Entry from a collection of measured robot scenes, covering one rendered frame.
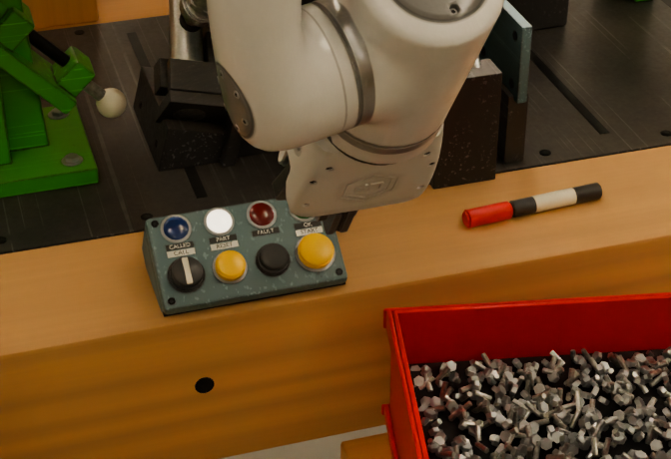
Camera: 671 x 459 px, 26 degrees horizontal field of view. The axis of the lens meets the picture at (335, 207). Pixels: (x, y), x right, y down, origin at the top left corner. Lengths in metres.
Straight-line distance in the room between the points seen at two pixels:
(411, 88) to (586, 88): 0.68
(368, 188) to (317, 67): 0.20
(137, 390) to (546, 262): 0.35
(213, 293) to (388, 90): 0.37
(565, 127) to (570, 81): 0.10
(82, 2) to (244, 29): 0.89
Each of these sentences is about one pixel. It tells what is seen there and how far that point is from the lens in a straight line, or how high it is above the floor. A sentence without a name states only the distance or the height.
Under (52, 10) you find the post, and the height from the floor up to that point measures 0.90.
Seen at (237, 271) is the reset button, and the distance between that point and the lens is 1.14.
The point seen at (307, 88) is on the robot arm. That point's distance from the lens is 0.79.
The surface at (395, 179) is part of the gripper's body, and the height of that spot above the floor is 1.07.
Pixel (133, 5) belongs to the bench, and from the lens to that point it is 1.71.
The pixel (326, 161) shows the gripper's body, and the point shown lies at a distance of 0.93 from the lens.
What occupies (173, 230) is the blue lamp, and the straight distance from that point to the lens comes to 1.15.
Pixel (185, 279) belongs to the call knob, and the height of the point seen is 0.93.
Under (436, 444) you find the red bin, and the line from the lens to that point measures 1.06.
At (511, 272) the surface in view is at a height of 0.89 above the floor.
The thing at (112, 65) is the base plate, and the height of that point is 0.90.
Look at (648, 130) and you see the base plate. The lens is 1.42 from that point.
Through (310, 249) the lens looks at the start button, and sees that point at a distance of 1.15.
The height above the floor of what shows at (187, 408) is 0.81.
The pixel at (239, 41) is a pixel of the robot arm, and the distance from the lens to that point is 0.78.
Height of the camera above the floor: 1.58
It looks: 32 degrees down
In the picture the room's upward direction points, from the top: straight up
